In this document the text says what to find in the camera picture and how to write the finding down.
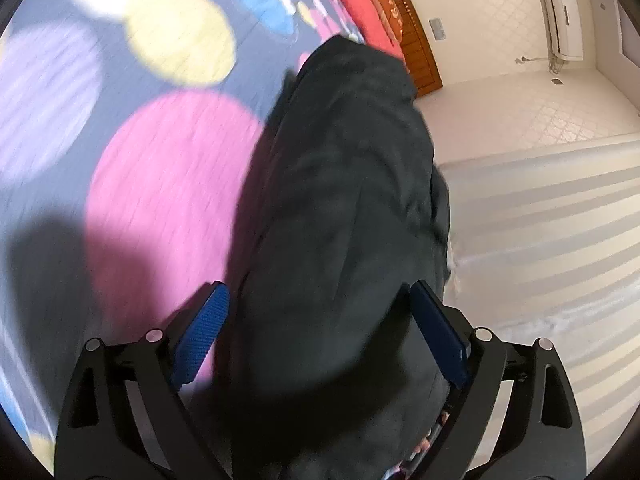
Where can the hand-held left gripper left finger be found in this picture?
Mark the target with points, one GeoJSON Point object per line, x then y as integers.
{"type": "Point", "coordinates": [202, 335]}

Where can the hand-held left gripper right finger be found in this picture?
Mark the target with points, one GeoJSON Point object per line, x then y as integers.
{"type": "Point", "coordinates": [440, 332]}

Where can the black padded jacket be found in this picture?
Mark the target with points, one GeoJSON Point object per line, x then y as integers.
{"type": "Point", "coordinates": [340, 210]}

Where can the dotted colourful bed blanket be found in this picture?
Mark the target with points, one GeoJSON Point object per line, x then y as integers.
{"type": "Point", "coordinates": [150, 160]}

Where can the wooden headboard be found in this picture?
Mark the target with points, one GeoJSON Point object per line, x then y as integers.
{"type": "Point", "coordinates": [422, 65]}

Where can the orange patterned pillow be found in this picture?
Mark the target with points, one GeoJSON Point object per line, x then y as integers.
{"type": "Point", "coordinates": [390, 10]}

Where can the white air conditioner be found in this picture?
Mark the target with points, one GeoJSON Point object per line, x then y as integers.
{"type": "Point", "coordinates": [557, 10]}

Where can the wall switch panel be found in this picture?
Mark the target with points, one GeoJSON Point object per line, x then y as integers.
{"type": "Point", "coordinates": [437, 29]}

